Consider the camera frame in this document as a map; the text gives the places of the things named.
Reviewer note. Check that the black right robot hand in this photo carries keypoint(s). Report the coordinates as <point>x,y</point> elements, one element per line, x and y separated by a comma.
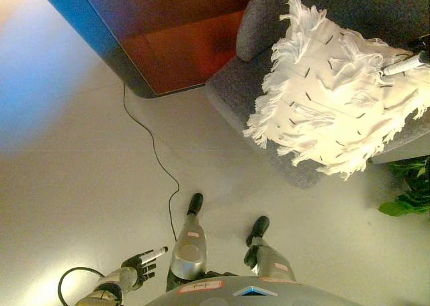
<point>403,65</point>

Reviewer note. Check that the silver left robot leg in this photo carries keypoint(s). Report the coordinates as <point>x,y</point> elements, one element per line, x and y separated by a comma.
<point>189,252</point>

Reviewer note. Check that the grey fabric armchair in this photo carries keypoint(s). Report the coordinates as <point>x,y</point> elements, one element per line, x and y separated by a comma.
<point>235,84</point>

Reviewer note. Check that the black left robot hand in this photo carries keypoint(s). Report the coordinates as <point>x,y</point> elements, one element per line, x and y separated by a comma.
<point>144,267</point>

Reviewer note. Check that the black left robot foot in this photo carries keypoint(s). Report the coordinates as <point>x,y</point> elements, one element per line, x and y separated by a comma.
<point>195,203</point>

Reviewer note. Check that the white fringed pillow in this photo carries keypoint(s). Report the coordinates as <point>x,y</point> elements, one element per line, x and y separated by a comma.
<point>336,101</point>

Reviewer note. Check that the silver robot leg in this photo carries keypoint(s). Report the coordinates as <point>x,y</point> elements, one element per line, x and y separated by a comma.
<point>189,252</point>
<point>272,262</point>

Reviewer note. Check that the black robot foot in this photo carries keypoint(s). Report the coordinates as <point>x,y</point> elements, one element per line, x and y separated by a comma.
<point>195,203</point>
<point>259,228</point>

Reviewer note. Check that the black right robot foot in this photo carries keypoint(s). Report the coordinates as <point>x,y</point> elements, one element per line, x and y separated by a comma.
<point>259,228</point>

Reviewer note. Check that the green leafy plant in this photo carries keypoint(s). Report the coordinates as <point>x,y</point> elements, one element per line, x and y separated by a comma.
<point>413,198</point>

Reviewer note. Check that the grey robot torso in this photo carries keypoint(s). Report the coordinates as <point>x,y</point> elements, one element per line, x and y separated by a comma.
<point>255,296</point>

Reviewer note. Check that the glossy brown wooden cabinet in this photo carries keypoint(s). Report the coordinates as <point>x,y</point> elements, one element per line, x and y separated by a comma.
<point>174,50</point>

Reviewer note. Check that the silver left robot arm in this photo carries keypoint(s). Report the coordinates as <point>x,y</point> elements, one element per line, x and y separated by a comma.
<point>111,282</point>

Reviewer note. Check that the silver right robot leg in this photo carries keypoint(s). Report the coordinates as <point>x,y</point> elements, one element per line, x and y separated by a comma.
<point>272,262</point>

